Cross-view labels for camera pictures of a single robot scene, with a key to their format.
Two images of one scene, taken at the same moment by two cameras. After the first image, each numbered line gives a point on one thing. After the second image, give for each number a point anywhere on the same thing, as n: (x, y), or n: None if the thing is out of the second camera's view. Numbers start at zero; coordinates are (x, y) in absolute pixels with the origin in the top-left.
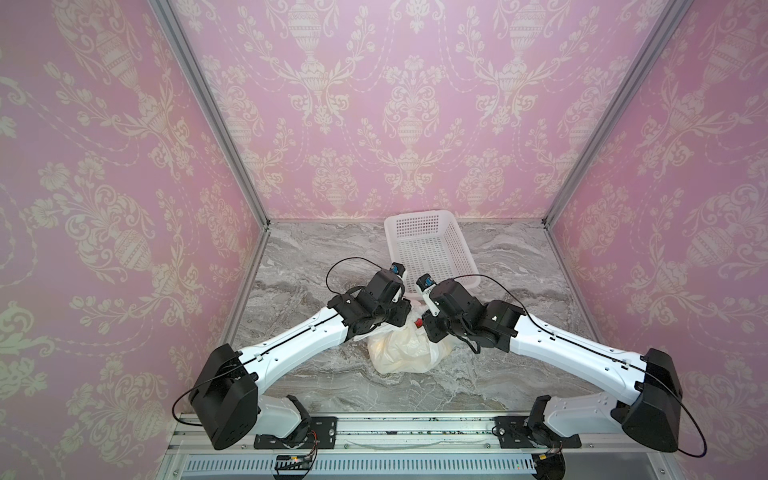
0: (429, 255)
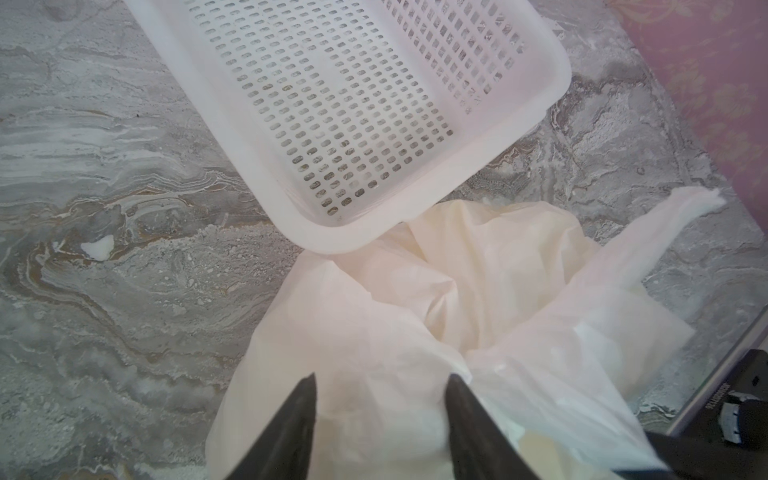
0: (337, 118)
